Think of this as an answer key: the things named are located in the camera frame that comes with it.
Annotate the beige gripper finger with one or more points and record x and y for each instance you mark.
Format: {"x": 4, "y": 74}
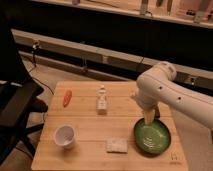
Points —
{"x": 149, "y": 116}

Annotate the white ceramic cup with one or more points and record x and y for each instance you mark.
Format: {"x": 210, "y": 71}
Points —
{"x": 64, "y": 136}

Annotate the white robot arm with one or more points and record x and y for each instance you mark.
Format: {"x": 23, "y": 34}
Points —
{"x": 156, "y": 85}

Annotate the green bowl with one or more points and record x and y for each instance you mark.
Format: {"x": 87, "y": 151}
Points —
{"x": 154, "y": 138}

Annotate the small white bottle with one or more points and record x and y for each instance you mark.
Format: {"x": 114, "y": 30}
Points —
{"x": 101, "y": 101}

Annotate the orange carrot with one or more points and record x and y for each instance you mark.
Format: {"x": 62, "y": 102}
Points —
{"x": 67, "y": 98}

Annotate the black office chair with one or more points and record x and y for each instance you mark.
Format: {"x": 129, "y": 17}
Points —
{"x": 18, "y": 95}

